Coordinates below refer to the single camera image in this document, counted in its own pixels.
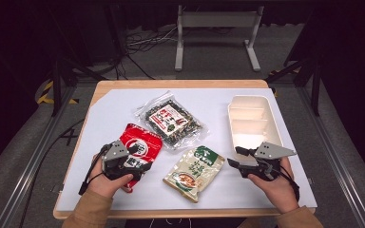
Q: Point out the aluminium rail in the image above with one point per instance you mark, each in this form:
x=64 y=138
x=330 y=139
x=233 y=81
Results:
x=332 y=152
x=34 y=158

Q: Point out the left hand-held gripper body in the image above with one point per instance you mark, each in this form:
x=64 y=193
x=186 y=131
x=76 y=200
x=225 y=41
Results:
x=115 y=152

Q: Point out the red snack packet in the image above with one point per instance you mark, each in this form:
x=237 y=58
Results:
x=145 y=141

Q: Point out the white table mat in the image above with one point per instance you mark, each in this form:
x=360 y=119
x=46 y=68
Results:
x=117 y=107

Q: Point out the wooden table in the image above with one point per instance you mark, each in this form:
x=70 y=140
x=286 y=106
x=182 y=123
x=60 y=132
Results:
x=171 y=84

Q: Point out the person's right hand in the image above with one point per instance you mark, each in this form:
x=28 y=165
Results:
x=280 y=193

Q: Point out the yellow black hazard tape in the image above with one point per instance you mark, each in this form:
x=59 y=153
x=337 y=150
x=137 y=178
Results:
x=46 y=91
x=285 y=71

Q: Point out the person's torso clothing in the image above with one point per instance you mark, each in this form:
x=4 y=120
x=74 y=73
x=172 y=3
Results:
x=187 y=223

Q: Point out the beige green food packet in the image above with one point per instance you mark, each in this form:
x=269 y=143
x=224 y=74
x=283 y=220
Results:
x=195 y=174

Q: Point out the black metal stand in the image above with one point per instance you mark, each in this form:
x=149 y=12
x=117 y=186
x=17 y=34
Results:
x=57 y=82
x=315 y=85

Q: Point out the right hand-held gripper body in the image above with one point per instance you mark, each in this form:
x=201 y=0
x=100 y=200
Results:
x=272 y=151

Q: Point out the white metal stand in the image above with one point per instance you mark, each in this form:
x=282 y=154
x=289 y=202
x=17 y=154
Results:
x=218 y=20

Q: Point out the white divided container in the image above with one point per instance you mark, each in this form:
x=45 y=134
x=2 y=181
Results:
x=253 y=122

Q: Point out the clear seaweed packet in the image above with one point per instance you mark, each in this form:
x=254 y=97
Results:
x=171 y=122

